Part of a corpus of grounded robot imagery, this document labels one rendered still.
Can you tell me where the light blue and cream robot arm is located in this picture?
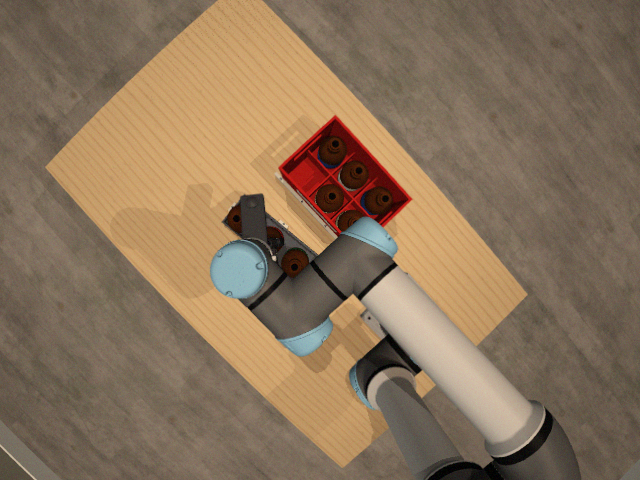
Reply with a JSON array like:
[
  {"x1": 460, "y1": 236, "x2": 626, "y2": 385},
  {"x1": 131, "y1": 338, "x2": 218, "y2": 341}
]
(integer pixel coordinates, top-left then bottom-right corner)
[{"x1": 210, "y1": 194, "x2": 582, "y2": 480}]

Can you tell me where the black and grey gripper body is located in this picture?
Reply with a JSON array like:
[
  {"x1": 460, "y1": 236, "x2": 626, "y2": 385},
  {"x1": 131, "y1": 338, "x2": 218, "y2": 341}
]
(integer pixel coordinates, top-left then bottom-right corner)
[{"x1": 268, "y1": 237, "x2": 279, "y2": 266}]

